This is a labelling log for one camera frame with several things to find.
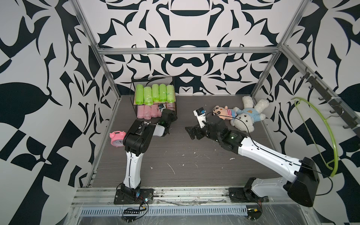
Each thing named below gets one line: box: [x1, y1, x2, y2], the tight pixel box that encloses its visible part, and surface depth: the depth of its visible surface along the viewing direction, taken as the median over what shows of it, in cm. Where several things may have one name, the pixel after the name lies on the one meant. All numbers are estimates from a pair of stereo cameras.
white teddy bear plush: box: [230, 95, 270, 133], surface depth 101 cm
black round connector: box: [247, 207, 263, 221], surface depth 73 cm
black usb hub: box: [123, 209, 141, 215], surface depth 74 cm
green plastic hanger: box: [290, 97, 339, 178], surface depth 63 cm
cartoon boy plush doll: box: [212, 105, 245, 120], surface depth 103 cm
